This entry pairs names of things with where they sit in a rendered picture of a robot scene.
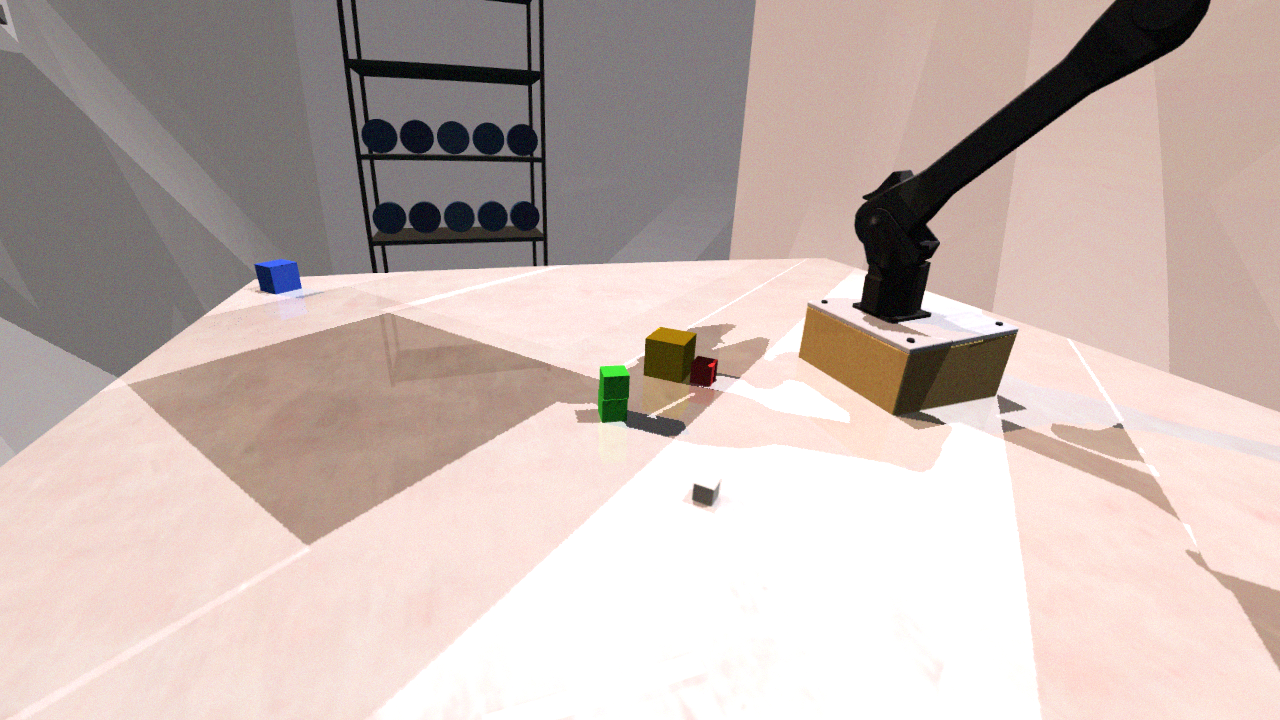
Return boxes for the green block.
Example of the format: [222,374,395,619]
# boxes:
[599,365,630,400]
[598,389,628,423]

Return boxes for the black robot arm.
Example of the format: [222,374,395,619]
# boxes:
[852,0,1211,323]

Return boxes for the blue cube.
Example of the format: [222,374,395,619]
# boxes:
[255,259,302,293]

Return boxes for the red block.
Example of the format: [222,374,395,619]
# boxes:
[690,356,718,387]

